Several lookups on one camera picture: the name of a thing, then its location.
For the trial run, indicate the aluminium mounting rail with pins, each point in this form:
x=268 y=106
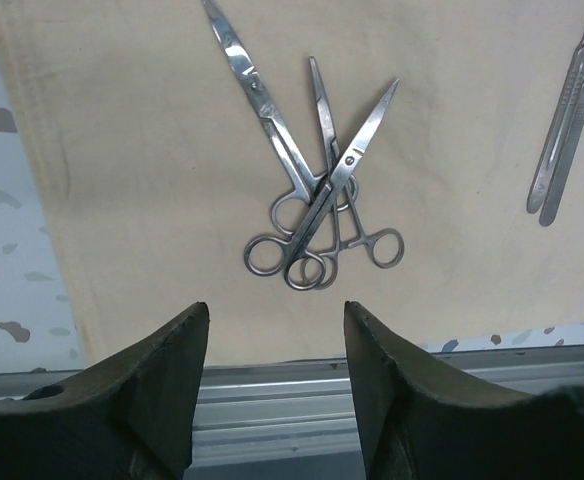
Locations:
x=287 y=421

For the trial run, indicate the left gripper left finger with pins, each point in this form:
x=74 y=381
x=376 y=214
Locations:
x=129 y=416

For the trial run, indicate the small steel scissors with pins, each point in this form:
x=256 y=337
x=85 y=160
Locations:
x=304 y=182

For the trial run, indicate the steel scalpel handle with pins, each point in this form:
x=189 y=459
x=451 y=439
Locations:
x=557 y=132
x=559 y=179

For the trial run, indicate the long steel scissors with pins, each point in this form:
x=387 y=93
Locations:
x=331 y=187

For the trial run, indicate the beige surgical wrap cloth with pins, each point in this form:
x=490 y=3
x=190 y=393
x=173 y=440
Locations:
x=154 y=171

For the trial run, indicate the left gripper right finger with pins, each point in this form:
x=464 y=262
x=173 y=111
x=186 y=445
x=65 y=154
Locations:
x=420 y=418

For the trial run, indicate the steel forceps with ring handles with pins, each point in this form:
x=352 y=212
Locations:
x=350 y=190

